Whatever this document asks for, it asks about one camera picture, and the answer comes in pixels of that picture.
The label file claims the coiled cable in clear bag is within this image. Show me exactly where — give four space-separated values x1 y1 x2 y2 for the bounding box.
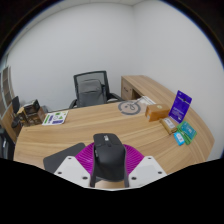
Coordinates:
117 95 156 117

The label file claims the grey backpack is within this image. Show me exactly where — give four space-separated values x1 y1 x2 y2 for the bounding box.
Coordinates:
78 79 107 107

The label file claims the white green printed leaflet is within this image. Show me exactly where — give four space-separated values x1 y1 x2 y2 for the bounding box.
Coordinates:
41 110 69 126

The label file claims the wooden side cabinet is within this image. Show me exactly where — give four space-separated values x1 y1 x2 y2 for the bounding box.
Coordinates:
120 74 168 102

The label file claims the wooden shelf unit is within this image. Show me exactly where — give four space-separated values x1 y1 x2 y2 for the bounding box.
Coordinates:
0 65 18 144

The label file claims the small black chair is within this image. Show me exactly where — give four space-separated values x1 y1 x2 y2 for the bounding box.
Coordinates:
10 95 22 129

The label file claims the orange brown box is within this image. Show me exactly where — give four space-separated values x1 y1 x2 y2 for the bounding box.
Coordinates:
144 103 171 123

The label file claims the black computer mouse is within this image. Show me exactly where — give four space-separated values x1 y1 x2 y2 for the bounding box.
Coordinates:
89 132 130 188

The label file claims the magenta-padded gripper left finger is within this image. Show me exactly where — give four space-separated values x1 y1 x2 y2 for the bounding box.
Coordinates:
53 141 98 188

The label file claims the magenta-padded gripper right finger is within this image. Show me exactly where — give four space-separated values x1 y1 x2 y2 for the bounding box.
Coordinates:
123 143 168 188

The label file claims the small blue packet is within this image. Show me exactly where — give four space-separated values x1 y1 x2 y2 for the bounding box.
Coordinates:
173 131 186 147

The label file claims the purple standing card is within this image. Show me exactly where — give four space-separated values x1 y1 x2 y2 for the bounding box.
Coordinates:
168 89 193 124

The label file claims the brown cardboard box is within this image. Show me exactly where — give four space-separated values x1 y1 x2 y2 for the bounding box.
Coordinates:
18 108 46 128

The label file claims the black mesh office chair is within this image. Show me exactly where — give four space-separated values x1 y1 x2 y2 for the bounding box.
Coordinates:
68 70 125 110

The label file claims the black printed cardboard box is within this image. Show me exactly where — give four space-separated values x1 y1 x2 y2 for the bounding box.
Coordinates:
23 99 41 116

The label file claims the black padded office chair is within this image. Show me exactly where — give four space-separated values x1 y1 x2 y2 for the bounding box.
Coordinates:
0 128 14 160

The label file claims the green packet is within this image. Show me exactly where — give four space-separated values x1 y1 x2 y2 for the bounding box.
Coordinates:
176 120 198 146

